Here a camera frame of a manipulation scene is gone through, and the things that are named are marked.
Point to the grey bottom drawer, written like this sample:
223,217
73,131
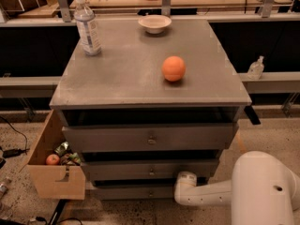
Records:
134,193

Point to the grey drawer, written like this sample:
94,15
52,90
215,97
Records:
148,169
134,193
150,138

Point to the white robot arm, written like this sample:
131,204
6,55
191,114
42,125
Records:
262,191

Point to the grey drawer cabinet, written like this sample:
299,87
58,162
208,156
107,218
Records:
124,86

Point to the grey top drawer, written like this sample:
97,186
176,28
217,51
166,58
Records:
150,138

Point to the grey middle drawer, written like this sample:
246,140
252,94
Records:
148,169

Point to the orange ball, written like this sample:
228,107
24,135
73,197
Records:
173,68

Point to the white ceramic bowl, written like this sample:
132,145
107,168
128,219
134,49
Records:
154,24

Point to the green snack packets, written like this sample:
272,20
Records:
67,157

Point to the clear plastic water bottle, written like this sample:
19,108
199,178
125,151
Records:
87,28

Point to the clear sanitizer pump bottle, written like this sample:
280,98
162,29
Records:
255,70

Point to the red apple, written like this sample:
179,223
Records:
52,159

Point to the wooden box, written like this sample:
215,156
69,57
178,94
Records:
53,181

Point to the black power adapter with cable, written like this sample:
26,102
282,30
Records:
14,152

